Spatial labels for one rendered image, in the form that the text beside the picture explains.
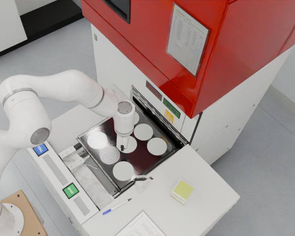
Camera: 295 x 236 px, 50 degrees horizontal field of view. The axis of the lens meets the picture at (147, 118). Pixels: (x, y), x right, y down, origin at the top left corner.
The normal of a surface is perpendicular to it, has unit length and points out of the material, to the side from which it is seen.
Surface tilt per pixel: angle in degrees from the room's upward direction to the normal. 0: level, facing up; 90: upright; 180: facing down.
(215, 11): 90
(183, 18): 90
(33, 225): 1
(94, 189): 0
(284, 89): 90
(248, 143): 0
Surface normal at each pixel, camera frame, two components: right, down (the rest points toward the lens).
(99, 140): 0.06, -0.54
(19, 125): -0.41, -0.09
